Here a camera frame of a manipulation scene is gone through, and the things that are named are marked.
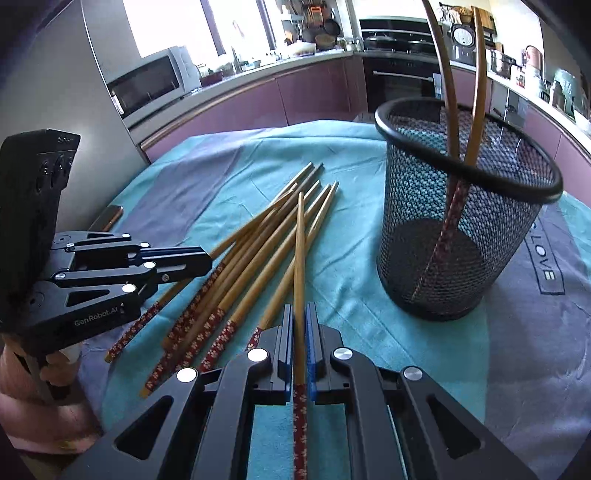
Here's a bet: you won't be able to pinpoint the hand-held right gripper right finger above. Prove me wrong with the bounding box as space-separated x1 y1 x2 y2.
306 302 539 480

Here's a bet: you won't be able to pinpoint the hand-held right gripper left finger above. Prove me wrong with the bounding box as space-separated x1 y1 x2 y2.
60 304 295 480

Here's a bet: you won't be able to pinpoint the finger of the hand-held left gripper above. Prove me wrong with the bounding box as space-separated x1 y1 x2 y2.
51 232 152 272
52 246 213 302

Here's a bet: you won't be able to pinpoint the pile of bamboo chopsticks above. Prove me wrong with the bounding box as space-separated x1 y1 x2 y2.
105 161 340 398

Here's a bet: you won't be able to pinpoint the single red-patterned bamboo chopstick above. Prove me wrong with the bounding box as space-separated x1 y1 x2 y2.
294 191 309 480
410 6 488 301
422 0 463 278

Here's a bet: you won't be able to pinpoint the black mesh utensil holder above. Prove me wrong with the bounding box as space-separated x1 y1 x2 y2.
375 98 564 322

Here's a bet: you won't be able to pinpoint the person's left hand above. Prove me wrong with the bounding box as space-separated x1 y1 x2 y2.
0 339 103 455

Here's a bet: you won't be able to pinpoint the brown wooden object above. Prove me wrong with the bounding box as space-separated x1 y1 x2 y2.
89 205 124 232

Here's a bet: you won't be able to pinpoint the stainless steel refrigerator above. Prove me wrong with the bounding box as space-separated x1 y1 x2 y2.
0 0 151 195

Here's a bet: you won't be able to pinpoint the teal and purple blanket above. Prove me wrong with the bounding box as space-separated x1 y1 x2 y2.
78 119 591 480

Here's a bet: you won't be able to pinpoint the white microwave oven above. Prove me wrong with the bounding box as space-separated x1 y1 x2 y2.
107 45 203 123

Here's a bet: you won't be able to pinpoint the purple kitchen cabinets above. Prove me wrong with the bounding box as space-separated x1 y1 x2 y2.
140 55 591 174

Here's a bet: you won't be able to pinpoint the kitchen window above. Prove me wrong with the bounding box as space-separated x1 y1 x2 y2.
122 0 279 57

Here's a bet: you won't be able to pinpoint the black built-in oven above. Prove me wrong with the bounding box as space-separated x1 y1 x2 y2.
362 56 442 117

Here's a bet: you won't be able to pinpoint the black gas stove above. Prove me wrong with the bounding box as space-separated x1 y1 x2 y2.
359 17 447 54

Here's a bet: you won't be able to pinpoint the silver cooking pot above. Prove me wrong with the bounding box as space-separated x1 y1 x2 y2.
491 48 516 75

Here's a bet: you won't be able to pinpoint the teal storage jar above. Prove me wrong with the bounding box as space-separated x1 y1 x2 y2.
551 69 579 112

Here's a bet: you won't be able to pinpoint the copper pot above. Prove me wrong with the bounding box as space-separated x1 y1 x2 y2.
523 45 546 71

